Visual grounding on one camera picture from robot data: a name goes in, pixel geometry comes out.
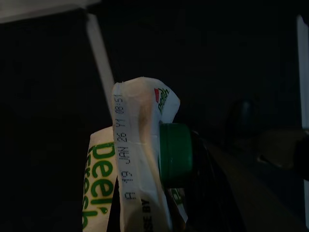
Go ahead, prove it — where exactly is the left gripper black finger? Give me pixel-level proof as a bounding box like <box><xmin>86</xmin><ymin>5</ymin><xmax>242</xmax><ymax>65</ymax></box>
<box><xmin>185</xmin><ymin>131</ymin><xmax>234</xmax><ymax>232</ymax></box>

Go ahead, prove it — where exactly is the white green Peel Fresh carton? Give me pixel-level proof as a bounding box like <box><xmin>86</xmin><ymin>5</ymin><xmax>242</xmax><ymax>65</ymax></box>
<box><xmin>82</xmin><ymin>76</ymin><xmax>194</xmax><ymax>232</ymax></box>

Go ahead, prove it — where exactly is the black floor mat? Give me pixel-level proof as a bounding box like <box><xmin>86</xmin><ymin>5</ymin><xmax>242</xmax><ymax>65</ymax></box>
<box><xmin>0</xmin><ymin>0</ymin><xmax>309</xmax><ymax>232</ymax></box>

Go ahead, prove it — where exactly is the white floor tape strip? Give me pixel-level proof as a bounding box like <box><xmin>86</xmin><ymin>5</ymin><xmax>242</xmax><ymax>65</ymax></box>
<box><xmin>296</xmin><ymin>14</ymin><xmax>309</xmax><ymax>129</ymax></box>
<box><xmin>85</xmin><ymin>13</ymin><xmax>115</xmax><ymax>89</ymax></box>

